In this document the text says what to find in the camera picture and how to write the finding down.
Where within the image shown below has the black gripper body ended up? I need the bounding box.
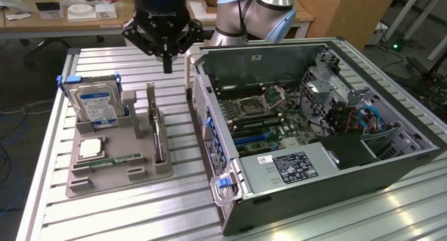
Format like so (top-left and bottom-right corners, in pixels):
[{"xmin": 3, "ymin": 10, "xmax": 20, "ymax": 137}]
[{"xmin": 132, "ymin": 0, "xmax": 191, "ymax": 58}]

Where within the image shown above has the graphics card with fan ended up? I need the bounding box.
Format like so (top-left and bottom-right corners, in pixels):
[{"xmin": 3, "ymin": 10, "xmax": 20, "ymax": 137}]
[{"xmin": 144, "ymin": 83, "xmax": 170, "ymax": 165}]

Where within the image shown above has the stack of white papers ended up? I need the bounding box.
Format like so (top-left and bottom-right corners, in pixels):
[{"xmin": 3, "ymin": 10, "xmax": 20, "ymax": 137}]
[{"xmin": 190, "ymin": 1, "xmax": 219, "ymax": 21}]

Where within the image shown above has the white round container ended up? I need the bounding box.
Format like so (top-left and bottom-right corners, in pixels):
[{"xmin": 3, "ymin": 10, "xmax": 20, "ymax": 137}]
[{"xmin": 67, "ymin": 4, "xmax": 98, "ymax": 23}]

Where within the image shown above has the wooden desk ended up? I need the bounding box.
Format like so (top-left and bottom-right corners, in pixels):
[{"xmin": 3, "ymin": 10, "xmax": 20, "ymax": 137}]
[{"xmin": 0, "ymin": 0, "xmax": 315, "ymax": 47}]

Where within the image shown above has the black box with white label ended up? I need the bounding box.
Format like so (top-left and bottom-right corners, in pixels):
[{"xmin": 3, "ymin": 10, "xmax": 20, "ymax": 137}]
[{"xmin": 35, "ymin": 2, "xmax": 64, "ymax": 19}]

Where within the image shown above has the black chair base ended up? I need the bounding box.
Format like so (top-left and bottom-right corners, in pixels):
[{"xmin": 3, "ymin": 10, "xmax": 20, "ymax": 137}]
[{"xmin": 19, "ymin": 36, "xmax": 72, "ymax": 68}]

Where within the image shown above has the CPU socket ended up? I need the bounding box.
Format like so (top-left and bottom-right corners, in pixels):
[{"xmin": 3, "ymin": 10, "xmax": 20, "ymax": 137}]
[{"xmin": 236, "ymin": 98, "xmax": 268, "ymax": 116}]

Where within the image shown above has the metal socket cover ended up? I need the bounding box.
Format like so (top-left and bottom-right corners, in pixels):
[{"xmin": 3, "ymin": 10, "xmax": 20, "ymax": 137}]
[{"xmin": 262, "ymin": 83, "xmax": 291, "ymax": 108}]

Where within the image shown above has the clear plastic bag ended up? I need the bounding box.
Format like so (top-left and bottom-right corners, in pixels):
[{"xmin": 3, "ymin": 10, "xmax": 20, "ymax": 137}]
[{"xmin": 0, "ymin": 0, "xmax": 32, "ymax": 13}]

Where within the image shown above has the silver perforated disk bay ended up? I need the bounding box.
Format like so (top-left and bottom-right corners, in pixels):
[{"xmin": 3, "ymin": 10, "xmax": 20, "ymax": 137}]
[{"xmin": 300, "ymin": 52, "xmax": 354, "ymax": 113}]

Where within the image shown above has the green motherboard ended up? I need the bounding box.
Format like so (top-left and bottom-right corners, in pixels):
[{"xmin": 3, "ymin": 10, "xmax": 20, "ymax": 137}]
[{"xmin": 212, "ymin": 82, "xmax": 326, "ymax": 155}]

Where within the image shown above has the blue expansion slot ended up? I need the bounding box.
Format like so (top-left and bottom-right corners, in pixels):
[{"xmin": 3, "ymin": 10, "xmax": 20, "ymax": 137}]
[{"xmin": 232, "ymin": 132, "xmax": 275, "ymax": 145}]

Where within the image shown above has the silver CPU chip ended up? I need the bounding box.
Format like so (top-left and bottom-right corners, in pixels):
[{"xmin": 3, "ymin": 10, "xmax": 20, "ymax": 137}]
[{"xmin": 78, "ymin": 138, "xmax": 106, "ymax": 160}]

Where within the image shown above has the wooden cabinet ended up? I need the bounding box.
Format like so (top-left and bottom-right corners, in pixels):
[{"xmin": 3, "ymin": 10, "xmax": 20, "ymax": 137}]
[{"xmin": 307, "ymin": 0, "xmax": 400, "ymax": 49}]

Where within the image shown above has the green RAM stick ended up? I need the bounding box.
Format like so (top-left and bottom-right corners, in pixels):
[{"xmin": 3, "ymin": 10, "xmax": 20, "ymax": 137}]
[{"xmin": 76, "ymin": 153, "xmax": 144, "ymax": 168}]

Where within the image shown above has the small silver heat sink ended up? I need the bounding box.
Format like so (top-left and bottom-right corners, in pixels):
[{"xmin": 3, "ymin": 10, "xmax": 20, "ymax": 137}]
[{"xmin": 279, "ymin": 138, "xmax": 302, "ymax": 148}]

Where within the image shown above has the grey parts rack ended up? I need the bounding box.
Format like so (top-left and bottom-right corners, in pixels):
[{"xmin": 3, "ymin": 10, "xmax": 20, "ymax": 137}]
[{"xmin": 66, "ymin": 90, "xmax": 174, "ymax": 199}]

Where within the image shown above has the blue case latch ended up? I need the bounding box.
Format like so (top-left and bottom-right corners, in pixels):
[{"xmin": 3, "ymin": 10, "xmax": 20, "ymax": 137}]
[{"xmin": 216, "ymin": 178, "xmax": 234, "ymax": 191}]

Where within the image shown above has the grey power supply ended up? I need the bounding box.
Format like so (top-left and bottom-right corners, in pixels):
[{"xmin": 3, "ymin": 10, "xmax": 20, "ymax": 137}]
[{"xmin": 236, "ymin": 143, "xmax": 342, "ymax": 194}]

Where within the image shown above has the silver slanted disk bay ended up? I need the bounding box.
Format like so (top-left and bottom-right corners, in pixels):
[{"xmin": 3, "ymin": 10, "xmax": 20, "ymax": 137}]
[{"xmin": 359, "ymin": 125, "xmax": 423, "ymax": 160}]

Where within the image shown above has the black stand base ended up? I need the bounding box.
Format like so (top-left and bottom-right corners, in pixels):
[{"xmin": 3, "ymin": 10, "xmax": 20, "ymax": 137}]
[{"xmin": 404, "ymin": 56, "xmax": 447, "ymax": 108}]

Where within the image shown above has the black open PC case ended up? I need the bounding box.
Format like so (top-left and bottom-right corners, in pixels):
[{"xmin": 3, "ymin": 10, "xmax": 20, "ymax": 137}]
[{"xmin": 184, "ymin": 36, "xmax": 447, "ymax": 237}]

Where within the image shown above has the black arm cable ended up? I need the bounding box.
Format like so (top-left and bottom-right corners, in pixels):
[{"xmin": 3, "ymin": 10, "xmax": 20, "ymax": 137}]
[{"xmin": 232, "ymin": 0, "xmax": 251, "ymax": 40}]

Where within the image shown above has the hard disk with blue bracket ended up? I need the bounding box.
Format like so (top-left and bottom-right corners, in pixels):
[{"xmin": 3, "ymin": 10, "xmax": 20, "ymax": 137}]
[{"xmin": 55, "ymin": 71, "xmax": 127, "ymax": 126}]

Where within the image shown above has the white floor cable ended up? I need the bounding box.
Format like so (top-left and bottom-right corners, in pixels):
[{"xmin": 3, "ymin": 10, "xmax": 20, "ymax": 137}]
[{"xmin": 0, "ymin": 99, "xmax": 56, "ymax": 116}]

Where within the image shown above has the red wire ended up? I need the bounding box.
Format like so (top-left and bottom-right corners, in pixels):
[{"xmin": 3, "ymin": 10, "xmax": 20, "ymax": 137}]
[{"xmin": 344, "ymin": 107, "xmax": 360, "ymax": 133}]

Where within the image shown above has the blue wire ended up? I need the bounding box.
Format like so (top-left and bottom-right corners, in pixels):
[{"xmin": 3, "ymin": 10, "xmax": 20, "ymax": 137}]
[{"xmin": 358, "ymin": 104, "xmax": 384, "ymax": 133}]

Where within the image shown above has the blue floor cable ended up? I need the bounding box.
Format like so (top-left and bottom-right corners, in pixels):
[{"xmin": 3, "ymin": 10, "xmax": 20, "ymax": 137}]
[{"xmin": 0, "ymin": 115, "xmax": 28, "ymax": 215}]

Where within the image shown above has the white table frame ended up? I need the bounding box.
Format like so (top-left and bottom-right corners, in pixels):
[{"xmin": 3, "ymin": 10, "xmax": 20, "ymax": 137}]
[{"xmin": 382, "ymin": 0, "xmax": 447, "ymax": 61}]

